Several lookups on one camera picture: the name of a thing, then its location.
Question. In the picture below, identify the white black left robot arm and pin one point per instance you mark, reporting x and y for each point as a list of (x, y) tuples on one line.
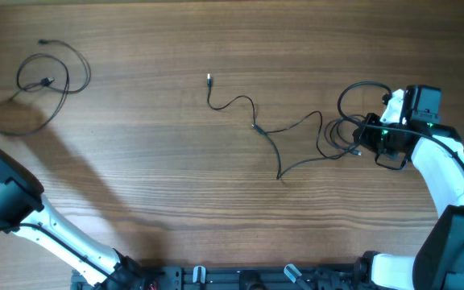
[(26, 213)]

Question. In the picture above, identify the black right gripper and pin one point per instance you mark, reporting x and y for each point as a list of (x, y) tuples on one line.
[(362, 134)]

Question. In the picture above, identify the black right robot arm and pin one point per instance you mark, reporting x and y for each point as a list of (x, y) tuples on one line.
[(410, 126)]

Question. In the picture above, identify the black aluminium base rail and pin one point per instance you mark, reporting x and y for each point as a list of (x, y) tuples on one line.
[(333, 277)]

